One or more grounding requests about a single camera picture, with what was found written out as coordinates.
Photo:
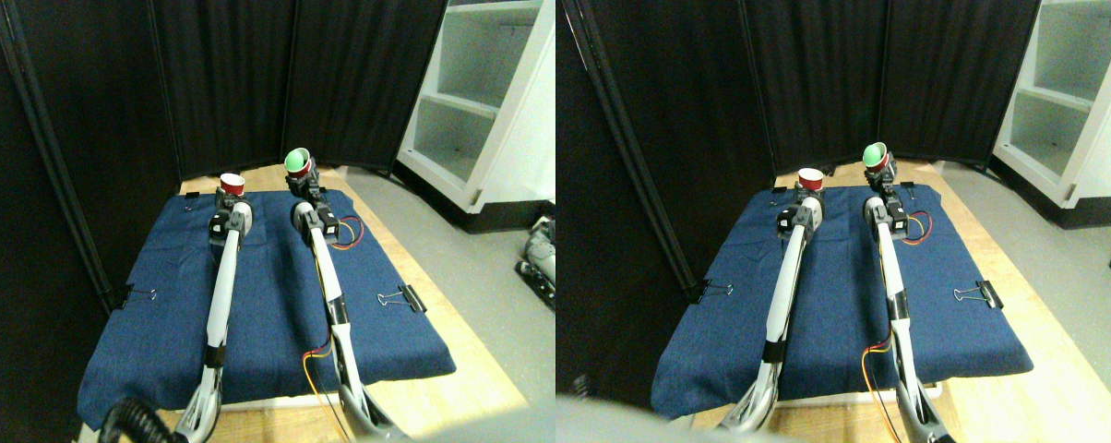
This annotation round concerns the dark blue cloth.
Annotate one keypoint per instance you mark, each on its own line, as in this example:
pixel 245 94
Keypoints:
pixel 269 314
pixel 842 314

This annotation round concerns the green ball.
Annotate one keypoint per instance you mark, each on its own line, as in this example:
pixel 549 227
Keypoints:
pixel 874 154
pixel 295 159

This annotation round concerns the black curtain stand pole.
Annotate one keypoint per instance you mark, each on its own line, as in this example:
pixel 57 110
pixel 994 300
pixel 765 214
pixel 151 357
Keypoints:
pixel 631 157
pixel 54 157

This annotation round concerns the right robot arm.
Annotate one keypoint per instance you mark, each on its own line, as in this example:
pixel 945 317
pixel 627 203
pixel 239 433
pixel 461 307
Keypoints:
pixel 892 268
pixel 326 272

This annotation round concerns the white shelf unit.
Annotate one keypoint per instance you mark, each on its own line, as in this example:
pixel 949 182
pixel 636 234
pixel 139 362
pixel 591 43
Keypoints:
pixel 1100 120
pixel 509 129

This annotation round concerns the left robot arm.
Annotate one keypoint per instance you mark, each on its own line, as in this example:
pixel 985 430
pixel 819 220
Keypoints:
pixel 222 295
pixel 792 286

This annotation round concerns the red cup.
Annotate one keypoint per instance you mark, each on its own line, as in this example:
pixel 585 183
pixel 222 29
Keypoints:
pixel 810 183
pixel 232 187
pixel 303 170
pixel 882 165

